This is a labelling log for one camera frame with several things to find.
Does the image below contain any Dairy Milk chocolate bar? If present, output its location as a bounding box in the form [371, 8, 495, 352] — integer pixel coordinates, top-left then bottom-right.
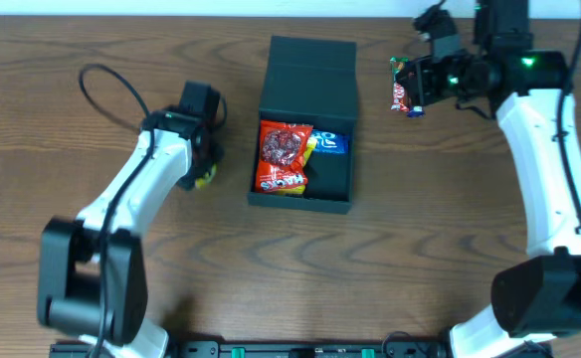
[407, 106, 425, 117]

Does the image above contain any KitKat Milo chocolate bar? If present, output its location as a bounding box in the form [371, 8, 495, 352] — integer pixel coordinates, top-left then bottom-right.
[390, 57, 410, 112]

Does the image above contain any yellow Mentos gum bottle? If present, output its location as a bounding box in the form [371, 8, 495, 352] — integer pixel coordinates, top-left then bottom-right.
[194, 164, 217, 189]

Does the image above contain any red Hacks candy bag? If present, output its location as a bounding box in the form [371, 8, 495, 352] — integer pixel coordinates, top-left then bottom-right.
[255, 120, 312, 194]

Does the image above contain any yellow snack bag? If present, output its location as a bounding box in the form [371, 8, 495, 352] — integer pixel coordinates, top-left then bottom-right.
[276, 136, 317, 196]

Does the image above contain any dark green cardboard box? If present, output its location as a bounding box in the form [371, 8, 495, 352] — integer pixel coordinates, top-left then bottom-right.
[247, 36, 359, 214]

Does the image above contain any blue Oreo cookie pack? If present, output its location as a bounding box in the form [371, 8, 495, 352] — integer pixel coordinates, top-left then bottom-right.
[310, 130, 349, 155]

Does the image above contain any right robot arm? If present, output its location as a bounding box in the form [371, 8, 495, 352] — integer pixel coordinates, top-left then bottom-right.
[394, 1, 581, 357]

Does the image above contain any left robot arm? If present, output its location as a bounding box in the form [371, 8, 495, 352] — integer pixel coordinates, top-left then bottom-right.
[37, 82, 226, 357]

